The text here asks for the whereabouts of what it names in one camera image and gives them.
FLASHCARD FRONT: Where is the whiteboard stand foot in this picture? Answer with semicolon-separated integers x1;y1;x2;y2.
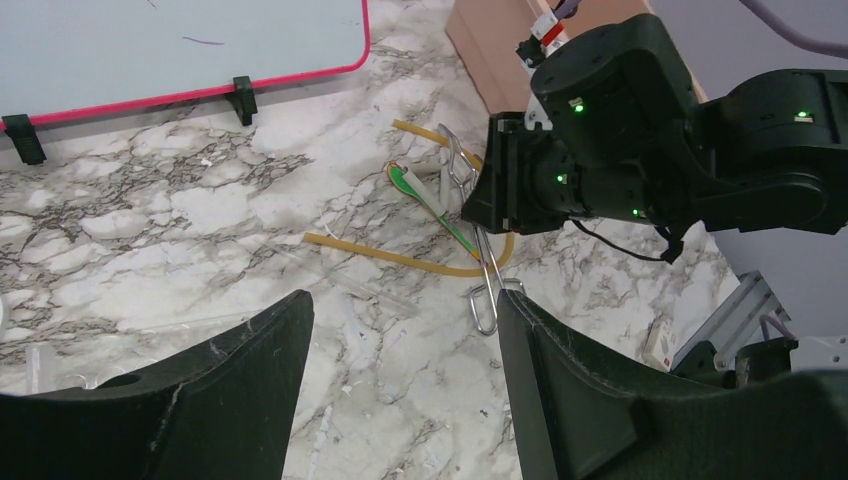
225;76;258;127
1;114;47;165

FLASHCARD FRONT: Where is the whiteboard stand left foot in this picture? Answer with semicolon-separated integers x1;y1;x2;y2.
1;114;47;165

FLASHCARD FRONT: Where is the white ceramic tube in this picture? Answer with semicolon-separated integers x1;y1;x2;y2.
439;163;452;211
402;169;447;218

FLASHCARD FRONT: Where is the whiteboard stand right foot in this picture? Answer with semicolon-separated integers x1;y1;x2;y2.
225;76;258;127

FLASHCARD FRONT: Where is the yellow rubber tubing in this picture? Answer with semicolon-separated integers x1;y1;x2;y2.
302;119;516;278

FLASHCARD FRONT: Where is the clear plastic spot plate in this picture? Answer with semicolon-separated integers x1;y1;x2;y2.
1;311;255;396

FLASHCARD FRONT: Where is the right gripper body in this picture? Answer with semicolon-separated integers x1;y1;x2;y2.
460;112;592;235

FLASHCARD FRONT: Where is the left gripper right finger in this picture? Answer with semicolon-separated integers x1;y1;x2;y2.
497;290;847;479

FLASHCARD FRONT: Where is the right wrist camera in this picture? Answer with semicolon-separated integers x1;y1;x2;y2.
515;11;567;73

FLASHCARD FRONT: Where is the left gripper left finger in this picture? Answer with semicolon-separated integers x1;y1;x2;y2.
1;290;314;479

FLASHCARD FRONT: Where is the pink-framed whiteboard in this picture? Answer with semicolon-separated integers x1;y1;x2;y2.
1;0;370;125

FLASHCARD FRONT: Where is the pink plastic bin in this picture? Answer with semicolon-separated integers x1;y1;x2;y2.
445;0;707;115

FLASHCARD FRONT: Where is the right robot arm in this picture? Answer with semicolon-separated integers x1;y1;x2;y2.
461;13;847;263

